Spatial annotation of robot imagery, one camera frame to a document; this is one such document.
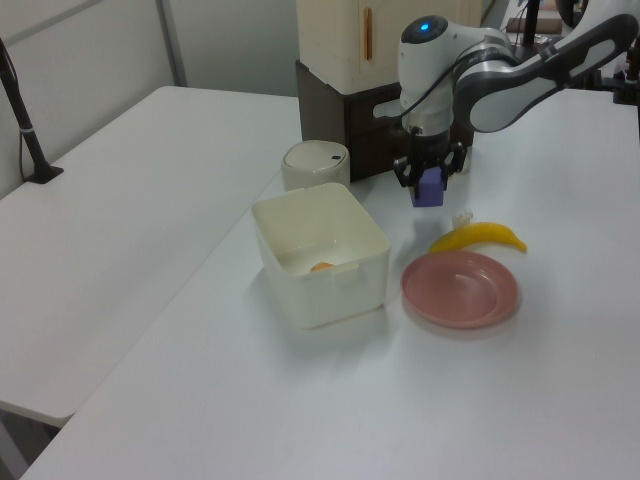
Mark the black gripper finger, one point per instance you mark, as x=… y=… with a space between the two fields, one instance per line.
x=406 y=172
x=454 y=160

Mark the black camera stand pole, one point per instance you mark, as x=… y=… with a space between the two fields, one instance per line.
x=25 y=130

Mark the yellow banana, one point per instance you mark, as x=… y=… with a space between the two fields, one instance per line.
x=485 y=235

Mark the pink plate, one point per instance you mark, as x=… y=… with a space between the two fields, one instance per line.
x=450 y=290

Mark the purple cube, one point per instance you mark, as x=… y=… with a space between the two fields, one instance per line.
x=429 y=192

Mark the toasted bread piece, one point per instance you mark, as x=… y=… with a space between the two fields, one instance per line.
x=322 y=267

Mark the dark upright stand pole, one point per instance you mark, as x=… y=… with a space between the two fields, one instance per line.
x=531 y=20

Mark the small cream lidded trash can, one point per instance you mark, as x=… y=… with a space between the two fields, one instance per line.
x=312 y=160

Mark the black table edge clamp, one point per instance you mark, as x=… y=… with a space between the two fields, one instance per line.
x=625 y=92

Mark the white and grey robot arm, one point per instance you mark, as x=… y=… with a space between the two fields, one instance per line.
x=490 y=100

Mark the dark brown wooden drawer cabinet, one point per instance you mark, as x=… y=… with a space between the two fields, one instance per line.
x=365 y=145

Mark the cream open storage bin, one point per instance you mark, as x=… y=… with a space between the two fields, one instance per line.
x=325 y=300

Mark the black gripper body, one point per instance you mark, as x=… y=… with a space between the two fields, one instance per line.
x=429 y=147

